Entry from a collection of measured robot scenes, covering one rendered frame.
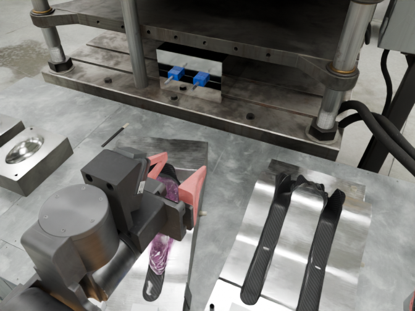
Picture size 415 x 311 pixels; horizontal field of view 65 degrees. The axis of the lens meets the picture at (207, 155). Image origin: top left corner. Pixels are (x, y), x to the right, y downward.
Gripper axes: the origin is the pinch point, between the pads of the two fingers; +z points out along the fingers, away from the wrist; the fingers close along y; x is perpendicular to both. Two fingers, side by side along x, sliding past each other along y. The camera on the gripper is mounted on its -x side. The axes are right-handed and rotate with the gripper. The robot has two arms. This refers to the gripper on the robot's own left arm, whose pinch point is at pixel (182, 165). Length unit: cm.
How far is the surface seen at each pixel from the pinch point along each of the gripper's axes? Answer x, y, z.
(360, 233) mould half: 27.0, -28.9, 23.2
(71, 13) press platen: 13, 91, 67
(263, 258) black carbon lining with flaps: 31.5, -12.1, 10.8
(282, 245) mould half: 30.5, -14.8, 15.2
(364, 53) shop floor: 111, -16, 323
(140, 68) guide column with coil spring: 30, 60, 66
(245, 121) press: 39, 14, 65
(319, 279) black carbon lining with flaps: 31.4, -23.9, 11.6
